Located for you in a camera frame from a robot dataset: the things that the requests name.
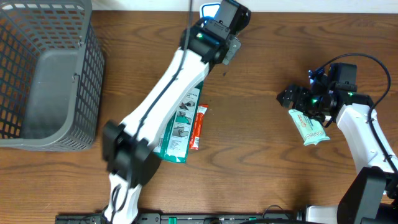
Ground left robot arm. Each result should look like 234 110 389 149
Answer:
102 17 245 223

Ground red snack packet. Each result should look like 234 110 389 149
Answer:
189 104 208 150

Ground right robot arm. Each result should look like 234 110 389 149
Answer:
276 63 397 223

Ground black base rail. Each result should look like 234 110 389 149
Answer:
54 213 307 224

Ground grey plastic mesh basket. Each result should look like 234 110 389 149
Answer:
1 0 105 152

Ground mint green wipes packet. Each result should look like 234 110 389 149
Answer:
289 109 330 146

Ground white green glove package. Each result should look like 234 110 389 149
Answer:
154 82 203 163

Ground white barcode scanner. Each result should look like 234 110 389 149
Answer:
199 2 221 17

